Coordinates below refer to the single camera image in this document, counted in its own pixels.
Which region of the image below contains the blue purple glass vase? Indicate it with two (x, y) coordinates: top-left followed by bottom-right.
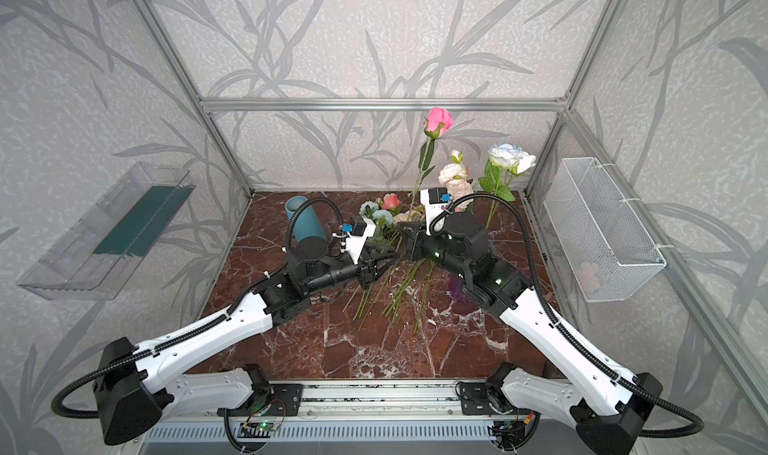
(448, 274), (471, 303)

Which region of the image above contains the peach carnation stem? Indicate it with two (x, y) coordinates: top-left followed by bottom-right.
(438, 150), (474, 201)

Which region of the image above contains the white rose stem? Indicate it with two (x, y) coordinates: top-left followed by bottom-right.
(479, 143), (537, 202)

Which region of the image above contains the cream peach flower stem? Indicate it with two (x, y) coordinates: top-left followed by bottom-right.
(383, 208), (424, 322)

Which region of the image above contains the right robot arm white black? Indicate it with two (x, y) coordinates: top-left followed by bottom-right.
(401, 188), (705, 454)

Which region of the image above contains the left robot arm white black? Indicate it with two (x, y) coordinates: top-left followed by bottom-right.
(50, 196), (397, 446)

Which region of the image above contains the teal ceramic vase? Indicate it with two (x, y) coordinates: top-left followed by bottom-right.
(285, 196), (327, 243)

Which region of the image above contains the pink white rose bunch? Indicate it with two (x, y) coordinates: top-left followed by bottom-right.
(383, 259), (435, 332)

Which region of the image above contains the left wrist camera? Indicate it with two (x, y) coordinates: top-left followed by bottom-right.
(336, 216), (376, 264)

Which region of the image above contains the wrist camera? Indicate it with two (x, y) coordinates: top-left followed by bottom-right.
(336, 216), (376, 264)
(420, 187), (450, 235)

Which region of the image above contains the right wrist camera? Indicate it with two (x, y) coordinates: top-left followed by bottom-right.
(420, 187), (450, 235)

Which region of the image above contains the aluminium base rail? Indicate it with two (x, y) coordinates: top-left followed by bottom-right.
(124, 375), (582, 454)

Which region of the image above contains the white wire mesh basket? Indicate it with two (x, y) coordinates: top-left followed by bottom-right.
(544, 157), (667, 303)

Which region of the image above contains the clear plastic wall tray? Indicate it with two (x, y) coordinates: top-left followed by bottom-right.
(18, 162), (195, 301)

